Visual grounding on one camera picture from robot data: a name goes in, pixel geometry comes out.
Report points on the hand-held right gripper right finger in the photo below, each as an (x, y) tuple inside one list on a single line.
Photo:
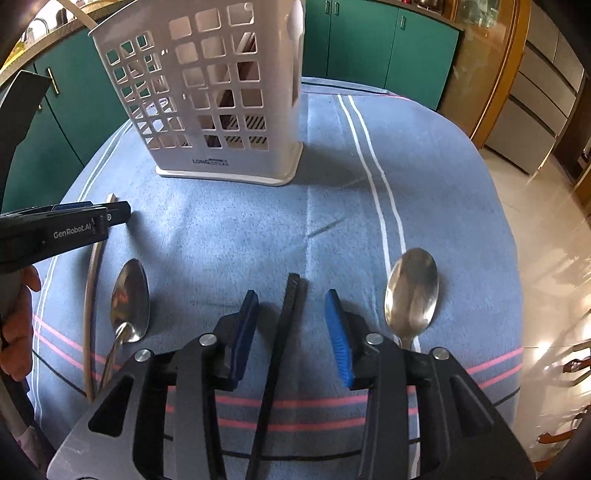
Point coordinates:
[(337, 332)]

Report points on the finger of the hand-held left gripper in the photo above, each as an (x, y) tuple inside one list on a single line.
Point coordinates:
[(115, 214), (69, 207)]

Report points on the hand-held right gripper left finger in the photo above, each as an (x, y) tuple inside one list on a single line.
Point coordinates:
[(247, 330)]

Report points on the dark chopstick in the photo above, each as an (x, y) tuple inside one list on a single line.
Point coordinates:
[(281, 350), (245, 74)]

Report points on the dark chopsticks pair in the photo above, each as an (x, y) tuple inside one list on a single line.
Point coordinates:
[(94, 277)]

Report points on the white plastic utensil basket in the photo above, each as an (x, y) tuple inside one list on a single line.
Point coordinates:
[(194, 161)]

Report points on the person's left hand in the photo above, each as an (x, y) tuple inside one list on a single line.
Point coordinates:
[(18, 341)]

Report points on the blue striped cloth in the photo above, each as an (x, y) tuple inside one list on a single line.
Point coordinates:
[(258, 221)]

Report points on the wooden chair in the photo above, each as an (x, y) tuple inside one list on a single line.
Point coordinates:
[(574, 364)]

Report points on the teal lower kitchen cabinets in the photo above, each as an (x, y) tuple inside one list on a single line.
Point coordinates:
[(360, 46)]

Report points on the wooden framed glass door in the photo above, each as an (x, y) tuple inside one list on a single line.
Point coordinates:
[(503, 69)]

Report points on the grey refrigerator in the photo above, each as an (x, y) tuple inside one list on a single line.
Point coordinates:
[(540, 92)]

